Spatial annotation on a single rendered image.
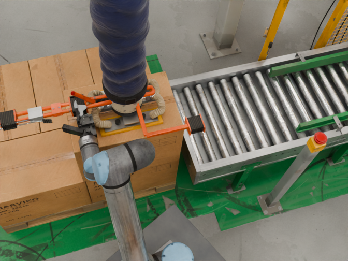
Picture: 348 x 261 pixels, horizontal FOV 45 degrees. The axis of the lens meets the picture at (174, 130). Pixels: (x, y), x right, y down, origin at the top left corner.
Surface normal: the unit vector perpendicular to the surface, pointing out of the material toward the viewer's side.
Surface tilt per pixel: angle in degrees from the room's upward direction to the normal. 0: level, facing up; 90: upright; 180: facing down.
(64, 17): 0
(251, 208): 0
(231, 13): 90
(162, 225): 0
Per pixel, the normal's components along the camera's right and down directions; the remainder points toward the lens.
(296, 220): 0.06, -0.48
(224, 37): 0.30, 0.85
